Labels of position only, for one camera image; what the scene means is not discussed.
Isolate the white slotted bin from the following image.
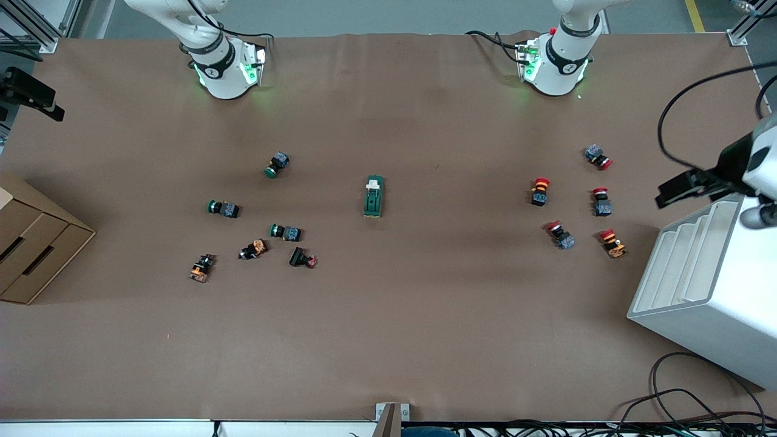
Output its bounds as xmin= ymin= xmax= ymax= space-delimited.
xmin=627 ymin=188 xmax=777 ymax=391

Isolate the brown cardboard box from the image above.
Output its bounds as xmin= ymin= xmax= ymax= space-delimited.
xmin=0 ymin=171 xmax=97 ymax=305

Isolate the brown table mat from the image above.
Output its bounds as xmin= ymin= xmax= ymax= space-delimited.
xmin=0 ymin=30 xmax=777 ymax=423

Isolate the aluminium frame profile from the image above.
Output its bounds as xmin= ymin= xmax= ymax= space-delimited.
xmin=0 ymin=0 xmax=84 ymax=54
xmin=727 ymin=0 xmax=777 ymax=47

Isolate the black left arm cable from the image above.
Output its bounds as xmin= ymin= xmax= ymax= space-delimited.
xmin=657 ymin=61 xmax=777 ymax=173

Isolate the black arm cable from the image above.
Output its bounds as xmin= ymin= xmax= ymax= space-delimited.
xmin=189 ymin=0 xmax=278 ymax=41
xmin=657 ymin=61 xmax=777 ymax=173

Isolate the black looped cable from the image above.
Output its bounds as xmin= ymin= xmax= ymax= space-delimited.
xmin=650 ymin=352 xmax=767 ymax=421

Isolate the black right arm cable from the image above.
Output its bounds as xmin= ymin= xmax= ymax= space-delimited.
xmin=189 ymin=0 xmax=278 ymax=41

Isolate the black cable bundle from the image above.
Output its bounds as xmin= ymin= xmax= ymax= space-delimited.
xmin=458 ymin=388 xmax=777 ymax=437

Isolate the metal bracket with cardboard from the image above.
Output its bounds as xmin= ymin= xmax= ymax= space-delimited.
xmin=375 ymin=402 xmax=411 ymax=437

